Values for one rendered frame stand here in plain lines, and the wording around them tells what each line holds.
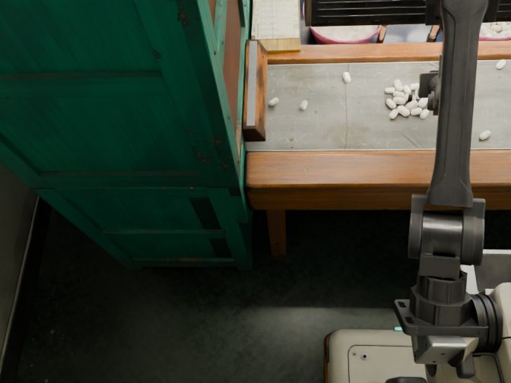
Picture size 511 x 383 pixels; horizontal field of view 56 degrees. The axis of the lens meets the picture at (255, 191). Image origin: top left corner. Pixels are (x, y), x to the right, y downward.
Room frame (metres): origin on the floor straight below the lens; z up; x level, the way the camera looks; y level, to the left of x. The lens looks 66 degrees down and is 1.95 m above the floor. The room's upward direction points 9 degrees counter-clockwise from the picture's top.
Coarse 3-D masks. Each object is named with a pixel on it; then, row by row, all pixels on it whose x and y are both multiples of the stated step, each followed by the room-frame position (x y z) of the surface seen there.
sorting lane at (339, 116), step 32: (320, 64) 0.92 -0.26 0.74; (352, 64) 0.90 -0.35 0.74; (384, 64) 0.88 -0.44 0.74; (416, 64) 0.86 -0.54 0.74; (480, 64) 0.83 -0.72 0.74; (288, 96) 0.82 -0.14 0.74; (320, 96) 0.80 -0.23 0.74; (352, 96) 0.79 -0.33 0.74; (384, 96) 0.77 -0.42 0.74; (480, 96) 0.72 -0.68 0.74; (288, 128) 0.71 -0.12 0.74; (320, 128) 0.70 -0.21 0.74; (352, 128) 0.68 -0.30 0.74; (384, 128) 0.66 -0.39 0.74; (416, 128) 0.65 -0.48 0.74; (480, 128) 0.61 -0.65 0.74
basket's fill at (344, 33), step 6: (318, 30) 1.06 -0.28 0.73; (324, 30) 1.05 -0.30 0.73; (330, 30) 1.05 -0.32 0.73; (336, 30) 1.04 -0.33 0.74; (342, 30) 1.04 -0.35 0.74; (348, 30) 1.03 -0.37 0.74; (354, 30) 1.03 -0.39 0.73; (360, 30) 1.02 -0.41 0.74; (366, 30) 1.03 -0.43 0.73; (372, 30) 1.02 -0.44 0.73; (330, 36) 1.03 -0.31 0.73; (336, 36) 1.02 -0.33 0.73; (342, 36) 1.01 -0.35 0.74; (348, 36) 1.01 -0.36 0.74; (354, 36) 1.01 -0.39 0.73; (360, 36) 1.00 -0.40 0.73
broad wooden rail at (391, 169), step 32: (256, 160) 0.61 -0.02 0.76; (288, 160) 0.60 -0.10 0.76; (320, 160) 0.58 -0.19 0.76; (352, 160) 0.57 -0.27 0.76; (384, 160) 0.55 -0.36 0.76; (416, 160) 0.54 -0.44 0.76; (480, 160) 0.51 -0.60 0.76; (256, 192) 0.54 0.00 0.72; (288, 192) 0.52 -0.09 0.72; (320, 192) 0.51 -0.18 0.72; (352, 192) 0.49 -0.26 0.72; (384, 192) 0.48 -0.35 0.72; (416, 192) 0.47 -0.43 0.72; (480, 192) 0.44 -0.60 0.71
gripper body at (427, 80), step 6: (432, 72) 0.71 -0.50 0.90; (420, 78) 0.71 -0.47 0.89; (426, 78) 0.70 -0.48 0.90; (432, 78) 0.70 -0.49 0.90; (438, 78) 0.68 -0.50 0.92; (420, 84) 0.70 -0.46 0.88; (426, 84) 0.69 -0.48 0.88; (432, 84) 0.68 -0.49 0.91; (420, 90) 0.69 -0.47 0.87; (426, 90) 0.68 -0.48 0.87; (432, 90) 0.66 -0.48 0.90; (420, 96) 0.68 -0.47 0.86; (426, 96) 0.67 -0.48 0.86
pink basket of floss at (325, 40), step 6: (312, 30) 1.05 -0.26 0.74; (378, 30) 0.99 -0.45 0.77; (318, 36) 1.02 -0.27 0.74; (324, 36) 0.99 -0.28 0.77; (366, 36) 0.97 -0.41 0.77; (372, 36) 0.99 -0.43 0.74; (318, 42) 1.04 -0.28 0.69; (324, 42) 1.01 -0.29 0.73; (330, 42) 0.99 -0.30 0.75; (336, 42) 0.97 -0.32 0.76; (342, 42) 0.97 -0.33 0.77; (348, 42) 0.96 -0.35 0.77; (354, 42) 0.96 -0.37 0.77; (360, 42) 0.97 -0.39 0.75; (366, 42) 0.99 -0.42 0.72
